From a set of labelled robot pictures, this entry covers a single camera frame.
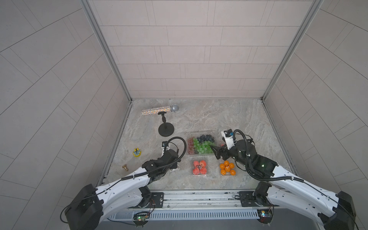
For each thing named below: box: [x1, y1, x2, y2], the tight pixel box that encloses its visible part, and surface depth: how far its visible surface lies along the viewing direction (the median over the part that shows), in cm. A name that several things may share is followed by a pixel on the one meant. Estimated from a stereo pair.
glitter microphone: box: [141, 103, 180, 116], surface depth 83 cm
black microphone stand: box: [157, 111, 175, 138], surface depth 98 cm
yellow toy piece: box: [132, 147, 142, 158], surface depth 88 cm
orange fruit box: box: [219, 157, 237, 177], surface depth 80 cm
